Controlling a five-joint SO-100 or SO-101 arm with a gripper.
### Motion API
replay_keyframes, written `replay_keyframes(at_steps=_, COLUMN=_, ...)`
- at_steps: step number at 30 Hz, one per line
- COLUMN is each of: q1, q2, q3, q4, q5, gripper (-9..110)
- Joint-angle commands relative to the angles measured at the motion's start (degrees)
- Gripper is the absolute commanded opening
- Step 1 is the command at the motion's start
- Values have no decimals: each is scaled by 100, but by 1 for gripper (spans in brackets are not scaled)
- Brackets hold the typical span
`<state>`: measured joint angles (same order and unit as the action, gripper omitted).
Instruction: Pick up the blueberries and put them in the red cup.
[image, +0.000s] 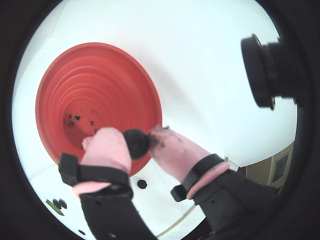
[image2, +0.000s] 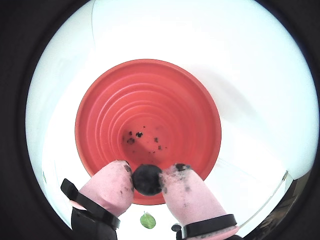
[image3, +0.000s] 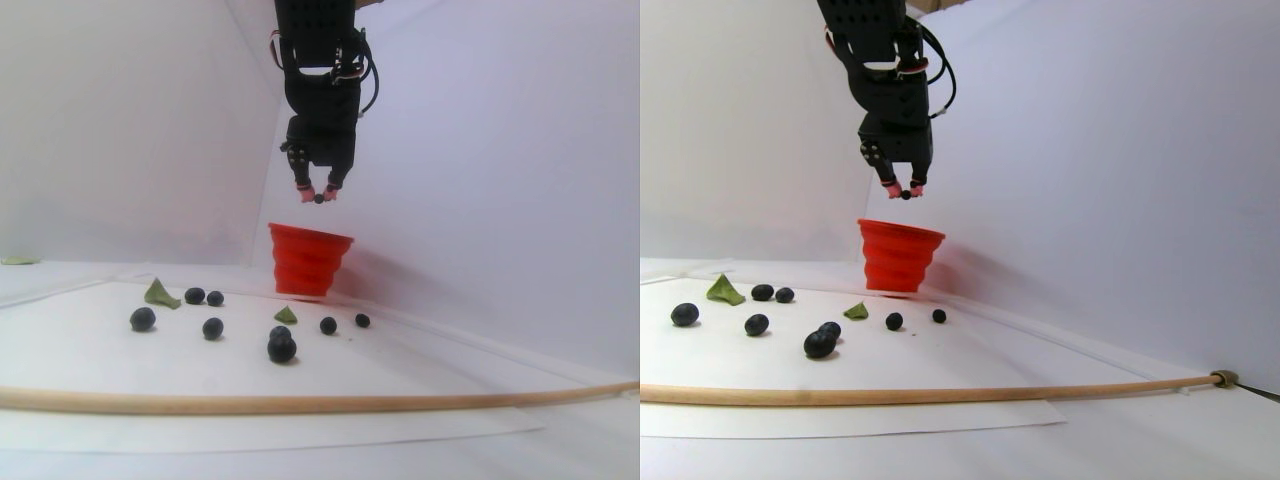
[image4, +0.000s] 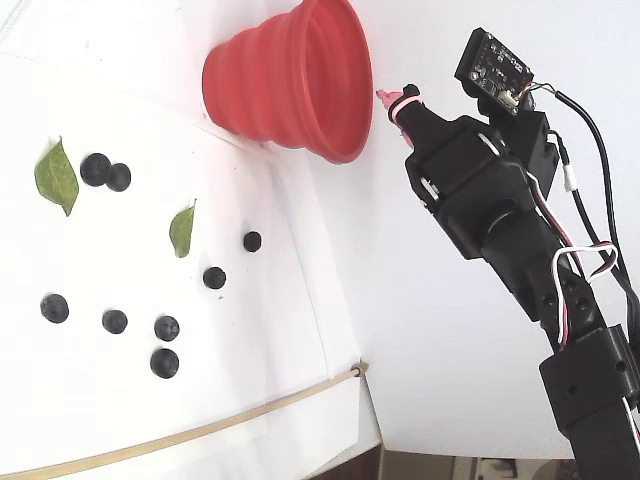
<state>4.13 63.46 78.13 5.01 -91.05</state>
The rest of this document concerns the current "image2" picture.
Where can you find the pink sleeved gripper finger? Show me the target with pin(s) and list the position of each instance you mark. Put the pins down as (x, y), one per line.
(190, 197)
(105, 187)

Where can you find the dark blueberry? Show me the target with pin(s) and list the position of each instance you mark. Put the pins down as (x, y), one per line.
(175, 227)
(147, 179)

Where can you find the red collapsible silicone cup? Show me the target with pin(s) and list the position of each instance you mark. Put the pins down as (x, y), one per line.
(150, 100)

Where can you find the small green leaf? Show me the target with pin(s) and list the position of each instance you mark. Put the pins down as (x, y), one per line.
(148, 220)

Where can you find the large green leaf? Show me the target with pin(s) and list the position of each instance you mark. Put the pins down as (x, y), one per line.
(44, 177)

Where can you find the thin curved wooden rod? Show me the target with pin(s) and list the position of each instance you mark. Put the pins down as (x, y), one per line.
(275, 196)

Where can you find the brass rod end fitting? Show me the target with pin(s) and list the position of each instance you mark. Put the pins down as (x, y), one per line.
(286, 176)

